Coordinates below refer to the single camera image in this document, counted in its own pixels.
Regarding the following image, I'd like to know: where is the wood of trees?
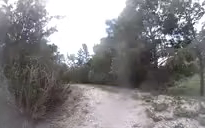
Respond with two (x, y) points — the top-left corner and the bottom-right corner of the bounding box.
(0, 0), (205, 91)

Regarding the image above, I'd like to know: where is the pale dirt path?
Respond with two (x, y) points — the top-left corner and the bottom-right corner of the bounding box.
(34, 83), (158, 128)

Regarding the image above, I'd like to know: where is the rough stony ground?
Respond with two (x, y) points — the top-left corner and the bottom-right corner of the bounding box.
(136, 89), (205, 128)

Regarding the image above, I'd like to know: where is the thin tree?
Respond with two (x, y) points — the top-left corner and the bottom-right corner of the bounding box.
(176, 19), (205, 98)

